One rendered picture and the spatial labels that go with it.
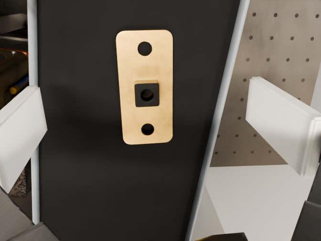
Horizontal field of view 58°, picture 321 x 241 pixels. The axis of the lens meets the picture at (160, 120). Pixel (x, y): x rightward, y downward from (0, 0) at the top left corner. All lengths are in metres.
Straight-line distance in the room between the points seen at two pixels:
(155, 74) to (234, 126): 0.58
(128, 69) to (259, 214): 0.54
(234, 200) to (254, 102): 0.53
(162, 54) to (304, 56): 0.62
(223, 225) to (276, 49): 0.42
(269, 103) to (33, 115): 0.13
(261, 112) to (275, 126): 0.02
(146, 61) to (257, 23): 0.54
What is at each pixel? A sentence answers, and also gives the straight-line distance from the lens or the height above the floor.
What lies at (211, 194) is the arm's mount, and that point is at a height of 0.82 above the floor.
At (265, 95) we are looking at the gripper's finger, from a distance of 0.17.
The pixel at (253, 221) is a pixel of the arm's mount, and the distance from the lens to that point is 0.67.
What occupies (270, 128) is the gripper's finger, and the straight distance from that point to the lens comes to 0.17.
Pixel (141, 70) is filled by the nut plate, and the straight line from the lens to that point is 0.20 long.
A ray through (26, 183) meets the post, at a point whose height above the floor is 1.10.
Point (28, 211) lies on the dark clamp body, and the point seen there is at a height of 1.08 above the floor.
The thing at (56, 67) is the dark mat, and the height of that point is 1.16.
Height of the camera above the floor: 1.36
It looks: 66 degrees down
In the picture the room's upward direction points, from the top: 165 degrees clockwise
